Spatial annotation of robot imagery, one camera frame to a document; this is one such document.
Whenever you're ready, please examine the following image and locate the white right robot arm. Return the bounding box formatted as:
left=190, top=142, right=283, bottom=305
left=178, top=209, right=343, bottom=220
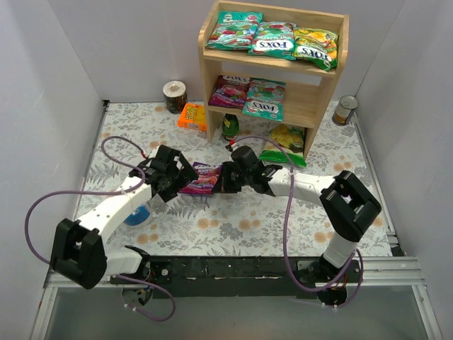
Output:
left=213, top=142, right=382, bottom=280

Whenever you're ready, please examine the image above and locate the green glass bottle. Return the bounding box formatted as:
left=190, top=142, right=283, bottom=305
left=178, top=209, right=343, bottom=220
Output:
left=222, top=114, right=240, bottom=140

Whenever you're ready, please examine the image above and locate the purple Fox's candy bag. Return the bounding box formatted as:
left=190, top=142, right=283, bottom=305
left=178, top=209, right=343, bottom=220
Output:
left=179, top=161, right=222, bottom=196
left=208, top=75, right=251, bottom=108

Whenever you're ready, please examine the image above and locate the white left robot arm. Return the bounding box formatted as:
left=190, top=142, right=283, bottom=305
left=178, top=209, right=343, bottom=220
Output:
left=50, top=146, right=198, bottom=289

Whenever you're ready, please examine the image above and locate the teal Fox's candy bag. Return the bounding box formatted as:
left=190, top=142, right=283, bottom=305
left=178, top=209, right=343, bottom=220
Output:
left=248, top=21, right=297, bottom=61
left=205, top=11, right=263, bottom=50

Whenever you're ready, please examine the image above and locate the green cassava chips bag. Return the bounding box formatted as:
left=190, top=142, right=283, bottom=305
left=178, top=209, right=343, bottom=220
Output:
left=259, top=124, right=306, bottom=167

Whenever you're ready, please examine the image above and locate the orange candy box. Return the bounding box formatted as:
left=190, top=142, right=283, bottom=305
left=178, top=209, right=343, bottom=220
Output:
left=176, top=103, right=207, bottom=132

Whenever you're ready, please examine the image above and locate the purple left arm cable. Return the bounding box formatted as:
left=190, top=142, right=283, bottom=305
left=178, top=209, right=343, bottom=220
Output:
left=23, top=135, right=177, bottom=322

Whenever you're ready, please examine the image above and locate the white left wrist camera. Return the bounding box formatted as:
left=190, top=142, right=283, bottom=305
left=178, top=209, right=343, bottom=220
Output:
left=141, top=146, right=159, bottom=159

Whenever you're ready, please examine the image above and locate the wooden two-tier shelf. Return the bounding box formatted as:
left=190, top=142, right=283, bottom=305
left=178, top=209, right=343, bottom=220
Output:
left=198, top=1, right=350, bottom=154

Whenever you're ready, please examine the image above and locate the yellow green Fox's candy bag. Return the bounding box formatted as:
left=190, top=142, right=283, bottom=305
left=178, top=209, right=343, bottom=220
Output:
left=293, top=28, right=338, bottom=71

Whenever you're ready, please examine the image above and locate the dark tape roll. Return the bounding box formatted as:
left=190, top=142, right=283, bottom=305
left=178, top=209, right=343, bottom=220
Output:
left=163, top=81, right=188, bottom=114

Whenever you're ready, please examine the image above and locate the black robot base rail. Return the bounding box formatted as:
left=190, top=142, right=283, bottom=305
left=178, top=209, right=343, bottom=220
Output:
left=109, top=256, right=363, bottom=306

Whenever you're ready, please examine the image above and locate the metal tin can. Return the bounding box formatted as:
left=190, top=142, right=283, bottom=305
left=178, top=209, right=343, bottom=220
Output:
left=332, top=95, right=359, bottom=125

